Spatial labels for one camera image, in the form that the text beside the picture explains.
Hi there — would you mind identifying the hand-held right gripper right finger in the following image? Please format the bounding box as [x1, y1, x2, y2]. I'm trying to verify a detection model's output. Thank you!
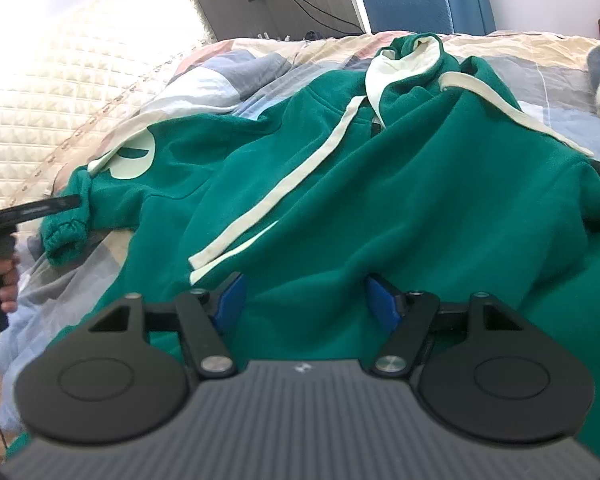
[364, 272, 526, 378]

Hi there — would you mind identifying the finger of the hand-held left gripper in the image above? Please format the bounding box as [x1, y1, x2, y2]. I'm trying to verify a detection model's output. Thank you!
[0, 196, 82, 226]

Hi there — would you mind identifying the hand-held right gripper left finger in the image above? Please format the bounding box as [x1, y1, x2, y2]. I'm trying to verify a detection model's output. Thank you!
[87, 271, 248, 378]

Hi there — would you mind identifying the green hoodie with cream trim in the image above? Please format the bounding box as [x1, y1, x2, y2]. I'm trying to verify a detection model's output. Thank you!
[4, 32, 600, 461]

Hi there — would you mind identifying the person's left hand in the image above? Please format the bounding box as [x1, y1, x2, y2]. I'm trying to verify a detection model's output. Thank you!
[0, 254, 22, 314]

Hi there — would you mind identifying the cream quilted headboard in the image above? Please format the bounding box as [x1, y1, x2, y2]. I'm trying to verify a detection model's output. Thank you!
[0, 0, 216, 241]

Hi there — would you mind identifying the patchwork pastel bed quilt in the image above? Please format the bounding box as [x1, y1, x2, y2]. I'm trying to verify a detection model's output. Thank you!
[0, 30, 600, 466]

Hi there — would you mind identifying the black charger cable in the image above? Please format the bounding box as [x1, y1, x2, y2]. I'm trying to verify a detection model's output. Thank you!
[260, 0, 367, 37]

